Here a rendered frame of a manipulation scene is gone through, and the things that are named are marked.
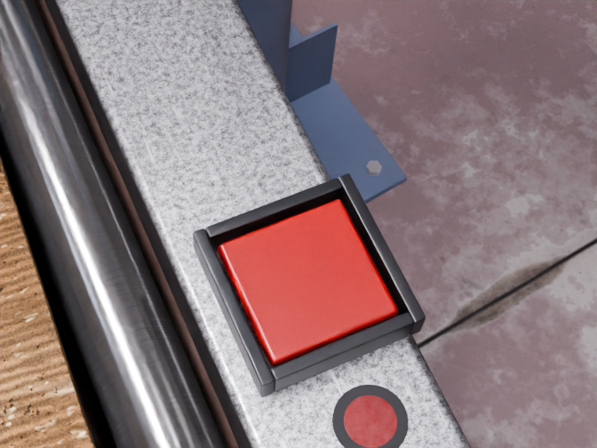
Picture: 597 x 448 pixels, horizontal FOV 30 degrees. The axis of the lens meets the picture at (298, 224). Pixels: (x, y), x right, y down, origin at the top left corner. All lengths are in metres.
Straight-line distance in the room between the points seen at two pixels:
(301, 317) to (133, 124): 0.13
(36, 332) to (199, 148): 0.12
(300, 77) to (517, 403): 0.53
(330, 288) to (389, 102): 1.17
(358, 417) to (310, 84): 1.16
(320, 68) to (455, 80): 0.22
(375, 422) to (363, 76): 1.22
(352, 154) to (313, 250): 1.09
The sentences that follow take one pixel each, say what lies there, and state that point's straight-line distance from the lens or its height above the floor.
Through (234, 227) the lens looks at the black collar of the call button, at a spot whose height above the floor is 0.93.
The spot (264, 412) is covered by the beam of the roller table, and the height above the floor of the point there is 0.91.
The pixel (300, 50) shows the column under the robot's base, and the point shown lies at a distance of 1.51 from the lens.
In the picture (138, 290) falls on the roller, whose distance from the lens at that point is 0.49.
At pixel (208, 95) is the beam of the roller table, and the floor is 0.92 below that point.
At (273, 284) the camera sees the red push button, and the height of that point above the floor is 0.93.
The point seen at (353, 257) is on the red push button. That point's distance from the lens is 0.48.
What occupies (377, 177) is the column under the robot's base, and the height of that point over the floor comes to 0.01.
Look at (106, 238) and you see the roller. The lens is 0.50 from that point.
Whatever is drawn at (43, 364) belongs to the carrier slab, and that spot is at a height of 0.94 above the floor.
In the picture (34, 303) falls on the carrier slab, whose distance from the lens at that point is 0.47.
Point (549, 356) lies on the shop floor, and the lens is 1.51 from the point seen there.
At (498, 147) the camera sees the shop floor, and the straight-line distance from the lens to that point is 1.63.
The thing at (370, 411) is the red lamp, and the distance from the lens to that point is 0.47.
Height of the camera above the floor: 1.37
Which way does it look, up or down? 63 degrees down
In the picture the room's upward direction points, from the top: 7 degrees clockwise
